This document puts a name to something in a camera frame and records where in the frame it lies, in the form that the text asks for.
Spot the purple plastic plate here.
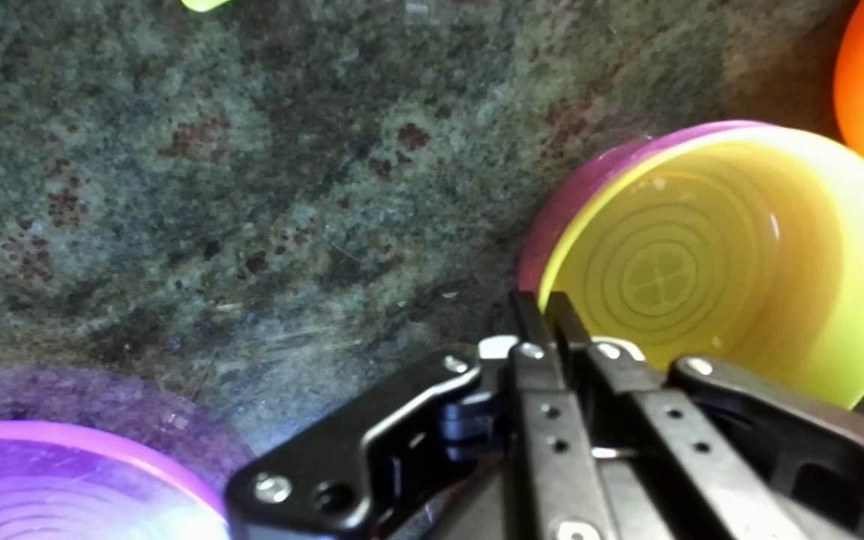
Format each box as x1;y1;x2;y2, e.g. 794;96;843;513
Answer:
0;417;233;540

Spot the lime green plastic bowl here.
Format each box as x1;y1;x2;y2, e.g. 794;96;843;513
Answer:
535;122;864;411

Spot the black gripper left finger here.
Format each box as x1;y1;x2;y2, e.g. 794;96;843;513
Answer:
222;289;622;540

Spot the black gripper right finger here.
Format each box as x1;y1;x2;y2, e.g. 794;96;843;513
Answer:
546;292;864;540

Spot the pink plastic bowl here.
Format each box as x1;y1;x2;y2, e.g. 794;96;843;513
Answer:
516;116;785;297

